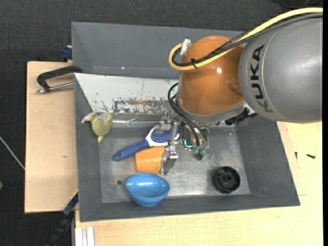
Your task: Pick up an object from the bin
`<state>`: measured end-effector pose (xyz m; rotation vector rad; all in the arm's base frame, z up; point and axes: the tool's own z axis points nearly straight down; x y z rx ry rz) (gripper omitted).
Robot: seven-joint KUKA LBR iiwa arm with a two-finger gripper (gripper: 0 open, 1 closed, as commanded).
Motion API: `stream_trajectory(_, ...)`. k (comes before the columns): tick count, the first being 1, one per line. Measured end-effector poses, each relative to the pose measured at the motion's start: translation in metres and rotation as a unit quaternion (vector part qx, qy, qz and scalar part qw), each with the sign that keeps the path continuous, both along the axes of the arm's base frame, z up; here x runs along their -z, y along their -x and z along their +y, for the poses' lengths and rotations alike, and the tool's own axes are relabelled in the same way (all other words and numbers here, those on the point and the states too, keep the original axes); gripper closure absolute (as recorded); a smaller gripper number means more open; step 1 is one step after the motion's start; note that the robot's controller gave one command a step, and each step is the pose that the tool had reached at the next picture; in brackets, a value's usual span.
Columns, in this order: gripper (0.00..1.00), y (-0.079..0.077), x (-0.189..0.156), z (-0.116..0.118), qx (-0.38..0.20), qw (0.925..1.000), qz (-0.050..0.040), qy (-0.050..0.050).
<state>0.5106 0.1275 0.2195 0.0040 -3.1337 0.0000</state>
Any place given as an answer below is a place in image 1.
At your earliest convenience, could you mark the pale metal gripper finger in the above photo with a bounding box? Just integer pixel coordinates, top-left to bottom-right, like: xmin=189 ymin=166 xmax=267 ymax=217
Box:
xmin=159 ymin=110 xmax=177 ymax=133
xmin=159 ymin=147 xmax=179 ymax=176

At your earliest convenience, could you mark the orange block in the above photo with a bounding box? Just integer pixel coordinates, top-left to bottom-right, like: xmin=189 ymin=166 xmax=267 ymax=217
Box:
xmin=134 ymin=146 xmax=166 ymax=175

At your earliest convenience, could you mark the blue bowl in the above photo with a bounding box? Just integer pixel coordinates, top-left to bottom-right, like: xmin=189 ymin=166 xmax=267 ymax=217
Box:
xmin=125 ymin=172 xmax=171 ymax=207

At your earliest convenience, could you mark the blue and white brush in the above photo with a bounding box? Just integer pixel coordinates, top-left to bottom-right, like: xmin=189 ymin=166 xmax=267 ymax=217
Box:
xmin=112 ymin=125 xmax=180 ymax=162

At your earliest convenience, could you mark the black round ribbed cap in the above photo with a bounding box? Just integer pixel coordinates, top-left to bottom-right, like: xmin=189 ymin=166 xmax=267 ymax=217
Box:
xmin=212 ymin=166 xmax=241 ymax=194

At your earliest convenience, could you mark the yellow-green toy animal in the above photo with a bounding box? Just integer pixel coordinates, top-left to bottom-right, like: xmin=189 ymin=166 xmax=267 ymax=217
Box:
xmin=81 ymin=111 xmax=114 ymax=144

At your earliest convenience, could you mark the grey metal bin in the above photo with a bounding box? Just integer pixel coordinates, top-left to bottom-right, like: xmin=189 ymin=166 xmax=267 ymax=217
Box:
xmin=71 ymin=21 xmax=301 ymax=222

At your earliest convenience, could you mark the pale brown cardboard board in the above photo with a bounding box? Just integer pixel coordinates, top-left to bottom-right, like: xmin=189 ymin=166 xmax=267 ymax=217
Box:
xmin=24 ymin=61 xmax=79 ymax=214

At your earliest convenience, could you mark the black cylinder on white bracket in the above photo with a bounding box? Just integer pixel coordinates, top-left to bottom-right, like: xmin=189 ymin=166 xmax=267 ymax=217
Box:
xmin=224 ymin=108 xmax=258 ymax=126

